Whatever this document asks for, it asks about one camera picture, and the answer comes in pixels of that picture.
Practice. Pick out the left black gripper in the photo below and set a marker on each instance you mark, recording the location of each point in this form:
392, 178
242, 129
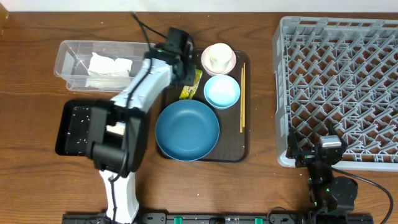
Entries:
189, 79

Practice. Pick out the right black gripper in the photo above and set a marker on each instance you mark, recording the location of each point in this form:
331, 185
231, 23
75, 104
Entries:
311, 156

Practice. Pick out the cream cup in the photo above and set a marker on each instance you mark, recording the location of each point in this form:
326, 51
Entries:
220, 55

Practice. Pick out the yellow green snack wrapper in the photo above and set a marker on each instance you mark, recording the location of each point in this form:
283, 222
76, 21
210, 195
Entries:
188, 92

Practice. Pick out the small light blue bowl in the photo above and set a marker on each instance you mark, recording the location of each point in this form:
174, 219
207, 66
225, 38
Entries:
222, 91

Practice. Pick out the white napkin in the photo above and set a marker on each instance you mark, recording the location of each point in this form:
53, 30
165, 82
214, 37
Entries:
105, 72

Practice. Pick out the large dark blue plate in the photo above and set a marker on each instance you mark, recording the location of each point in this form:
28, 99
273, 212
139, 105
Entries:
187, 130

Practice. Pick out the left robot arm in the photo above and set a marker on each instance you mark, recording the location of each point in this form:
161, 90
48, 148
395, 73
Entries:
119, 177

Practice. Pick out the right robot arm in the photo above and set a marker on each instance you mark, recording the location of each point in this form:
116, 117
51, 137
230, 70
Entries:
332, 196

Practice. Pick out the grey dishwasher rack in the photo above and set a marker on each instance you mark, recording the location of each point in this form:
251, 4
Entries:
341, 73

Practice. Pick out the clear plastic waste bin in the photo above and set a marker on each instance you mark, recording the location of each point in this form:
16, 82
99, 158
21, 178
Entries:
74, 57

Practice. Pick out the black food waste tray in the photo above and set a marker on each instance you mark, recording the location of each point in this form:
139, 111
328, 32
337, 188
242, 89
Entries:
73, 130

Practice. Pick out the pink bowl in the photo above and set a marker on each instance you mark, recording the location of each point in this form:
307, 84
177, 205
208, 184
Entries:
206, 63

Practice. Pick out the right wooden chopstick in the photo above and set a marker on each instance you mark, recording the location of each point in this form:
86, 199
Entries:
244, 94

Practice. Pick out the wooden chopstick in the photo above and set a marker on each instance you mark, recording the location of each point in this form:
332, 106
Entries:
241, 103
244, 94

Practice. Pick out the left wooden chopstick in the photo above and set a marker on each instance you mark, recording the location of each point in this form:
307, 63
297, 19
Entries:
241, 103

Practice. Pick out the dark brown serving tray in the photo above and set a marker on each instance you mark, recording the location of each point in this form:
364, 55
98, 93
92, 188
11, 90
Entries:
232, 146

